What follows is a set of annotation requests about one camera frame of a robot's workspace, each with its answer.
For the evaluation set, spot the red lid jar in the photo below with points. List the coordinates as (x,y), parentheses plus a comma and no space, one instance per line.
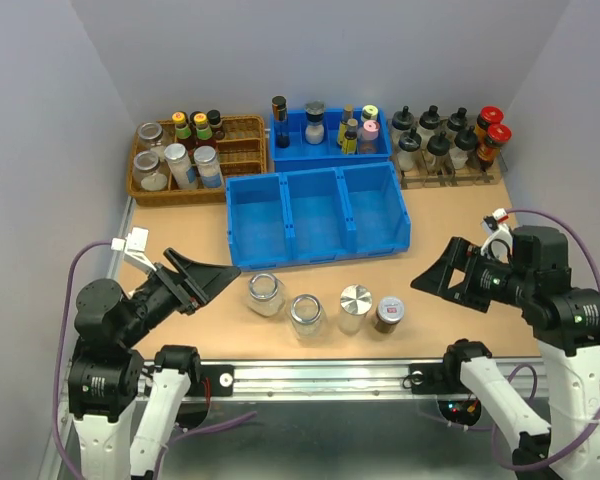
(488,116)
(496,137)

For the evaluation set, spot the blue rear bin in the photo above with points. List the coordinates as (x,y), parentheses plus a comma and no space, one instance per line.
(300,155)

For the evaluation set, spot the small yellow label bottle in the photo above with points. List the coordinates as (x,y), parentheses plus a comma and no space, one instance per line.
(349,141)

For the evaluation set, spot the aluminium rail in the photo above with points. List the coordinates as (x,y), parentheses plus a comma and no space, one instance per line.
(271,363)

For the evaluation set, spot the red lid jar rear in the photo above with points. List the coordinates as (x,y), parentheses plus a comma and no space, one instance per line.
(488,116)

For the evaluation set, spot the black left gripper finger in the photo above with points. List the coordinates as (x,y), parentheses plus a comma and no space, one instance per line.
(184,268)
(203,283)

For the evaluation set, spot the sauce bottle yellow cap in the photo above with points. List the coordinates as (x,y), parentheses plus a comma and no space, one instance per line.
(183,131)

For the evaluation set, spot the blue three-compartment bin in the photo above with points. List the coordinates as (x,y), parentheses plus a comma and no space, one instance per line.
(316,216)

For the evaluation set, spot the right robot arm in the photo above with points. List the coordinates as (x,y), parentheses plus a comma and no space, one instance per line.
(565,323)

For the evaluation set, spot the tall dark glass bottle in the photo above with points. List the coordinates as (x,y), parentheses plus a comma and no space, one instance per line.
(281,126)

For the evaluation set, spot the black top dispenser bottle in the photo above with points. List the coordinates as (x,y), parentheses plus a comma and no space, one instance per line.
(428,122)
(456,122)
(464,144)
(401,122)
(437,148)
(409,146)

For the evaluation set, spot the sauce bottle orange cap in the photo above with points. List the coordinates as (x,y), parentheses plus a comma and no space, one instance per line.
(204,133)

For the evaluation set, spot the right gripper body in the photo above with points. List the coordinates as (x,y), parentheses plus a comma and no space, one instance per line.
(489,278)

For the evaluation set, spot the yellow-green lid jar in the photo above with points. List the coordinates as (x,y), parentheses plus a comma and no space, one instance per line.
(369,112)

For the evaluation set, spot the glass jar silver lid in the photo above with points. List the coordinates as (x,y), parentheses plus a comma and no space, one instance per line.
(355,303)

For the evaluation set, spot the salt shaker silver cap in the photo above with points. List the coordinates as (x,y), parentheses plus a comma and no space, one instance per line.
(315,130)

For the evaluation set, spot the clear acrylic bottle rack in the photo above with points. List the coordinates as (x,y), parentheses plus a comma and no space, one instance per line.
(472,173)

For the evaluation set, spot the red lid jar front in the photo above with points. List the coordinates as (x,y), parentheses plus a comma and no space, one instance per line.
(496,137)

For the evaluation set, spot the glass jar in basket rear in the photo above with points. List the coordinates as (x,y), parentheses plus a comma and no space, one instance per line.
(152,136)

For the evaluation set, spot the small bottle behind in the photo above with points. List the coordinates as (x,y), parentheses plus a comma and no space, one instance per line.
(346,115)

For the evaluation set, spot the round glass jar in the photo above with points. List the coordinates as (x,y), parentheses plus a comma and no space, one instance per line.
(308,319)
(266,294)

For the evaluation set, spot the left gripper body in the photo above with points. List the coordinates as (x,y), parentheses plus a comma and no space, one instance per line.
(155,298)

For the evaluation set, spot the glass jar in basket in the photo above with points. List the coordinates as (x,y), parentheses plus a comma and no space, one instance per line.
(149,172)
(152,136)

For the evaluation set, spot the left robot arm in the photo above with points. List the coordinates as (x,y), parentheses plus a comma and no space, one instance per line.
(106,367)

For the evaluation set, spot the brown wicker basket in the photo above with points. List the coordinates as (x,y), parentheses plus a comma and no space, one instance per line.
(241,152)

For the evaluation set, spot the dark spice jar red label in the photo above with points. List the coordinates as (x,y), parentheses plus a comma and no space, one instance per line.
(390,311)

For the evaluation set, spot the white powder jar blue label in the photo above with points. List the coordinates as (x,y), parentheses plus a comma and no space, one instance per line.
(207,162)
(179,162)

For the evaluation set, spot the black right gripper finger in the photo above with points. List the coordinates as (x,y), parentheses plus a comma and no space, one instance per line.
(442,280)
(458,255)

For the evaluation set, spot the dark sauce bottle black cap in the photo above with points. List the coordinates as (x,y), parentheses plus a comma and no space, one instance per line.
(216,123)

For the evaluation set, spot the glass jar in basket front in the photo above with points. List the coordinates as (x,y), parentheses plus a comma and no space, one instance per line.
(149,172)

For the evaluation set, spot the pink lid jar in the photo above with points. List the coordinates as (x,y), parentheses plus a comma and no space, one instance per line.
(367,142)

